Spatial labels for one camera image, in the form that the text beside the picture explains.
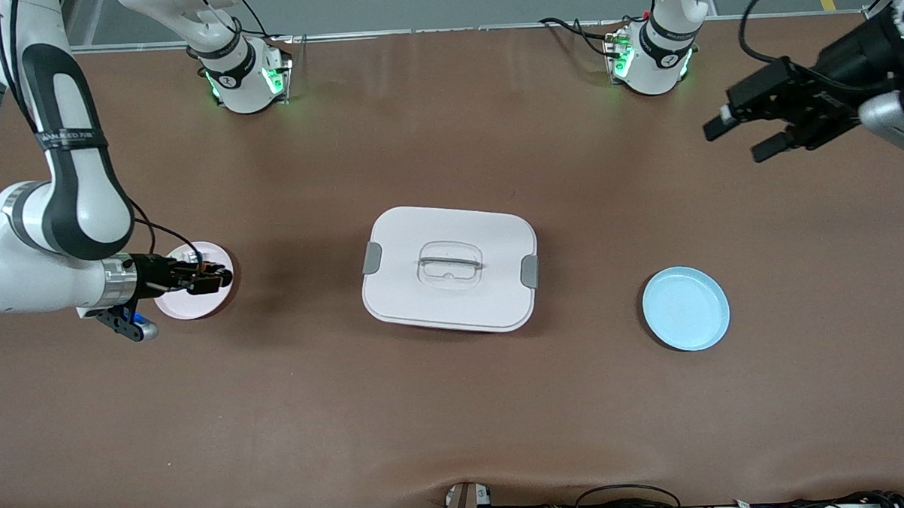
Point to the white green push-button switch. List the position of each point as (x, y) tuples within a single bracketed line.
[(193, 256)]

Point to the white lidded box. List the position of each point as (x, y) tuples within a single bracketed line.
[(453, 299)]

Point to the metal table edge bracket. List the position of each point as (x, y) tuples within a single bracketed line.
[(461, 505)]

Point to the aluminium table edge rail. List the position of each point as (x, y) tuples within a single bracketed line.
[(452, 30)]

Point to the pink round plate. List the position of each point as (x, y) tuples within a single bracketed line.
[(191, 307)]

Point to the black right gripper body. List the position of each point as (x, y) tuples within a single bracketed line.
[(152, 276)]

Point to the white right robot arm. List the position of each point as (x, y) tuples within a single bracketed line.
[(66, 185)]

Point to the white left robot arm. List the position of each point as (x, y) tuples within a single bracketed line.
[(663, 59)]

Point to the light blue round plate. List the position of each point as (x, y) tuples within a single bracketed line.
[(685, 310)]

